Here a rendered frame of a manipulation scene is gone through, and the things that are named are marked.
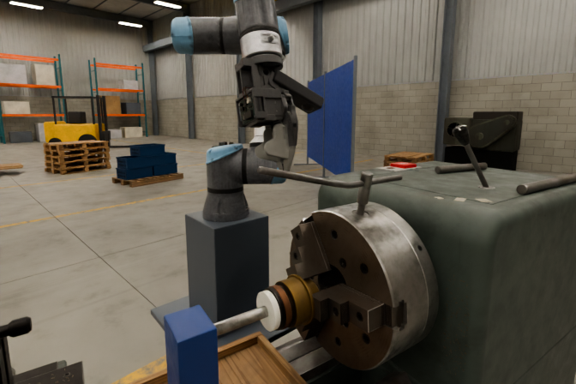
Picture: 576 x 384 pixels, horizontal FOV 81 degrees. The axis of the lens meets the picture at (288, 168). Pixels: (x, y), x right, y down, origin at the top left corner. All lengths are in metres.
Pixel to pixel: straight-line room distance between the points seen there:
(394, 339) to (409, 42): 11.49
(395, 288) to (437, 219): 0.18
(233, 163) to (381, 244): 0.57
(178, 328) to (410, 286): 0.38
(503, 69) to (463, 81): 0.99
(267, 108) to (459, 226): 0.41
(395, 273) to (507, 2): 10.82
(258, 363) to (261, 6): 0.73
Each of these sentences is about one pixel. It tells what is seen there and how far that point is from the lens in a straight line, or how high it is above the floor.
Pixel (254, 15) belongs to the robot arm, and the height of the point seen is 1.60.
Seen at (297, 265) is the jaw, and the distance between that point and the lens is 0.68.
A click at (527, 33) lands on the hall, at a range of 10.99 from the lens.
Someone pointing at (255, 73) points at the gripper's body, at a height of 1.50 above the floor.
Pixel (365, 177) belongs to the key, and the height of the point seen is 1.31.
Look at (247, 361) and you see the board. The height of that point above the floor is 0.88.
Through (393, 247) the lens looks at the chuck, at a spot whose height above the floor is 1.19.
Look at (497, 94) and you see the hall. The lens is 10.86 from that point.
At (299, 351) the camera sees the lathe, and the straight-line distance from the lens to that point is 0.93.
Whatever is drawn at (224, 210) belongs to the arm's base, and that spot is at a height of 1.13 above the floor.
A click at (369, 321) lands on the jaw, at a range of 0.62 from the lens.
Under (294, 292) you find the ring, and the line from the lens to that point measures 0.64.
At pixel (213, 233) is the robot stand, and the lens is 1.02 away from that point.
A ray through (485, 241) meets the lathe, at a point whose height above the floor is 1.21.
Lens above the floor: 1.43
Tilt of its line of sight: 9 degrees down
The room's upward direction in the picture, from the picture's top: straight up
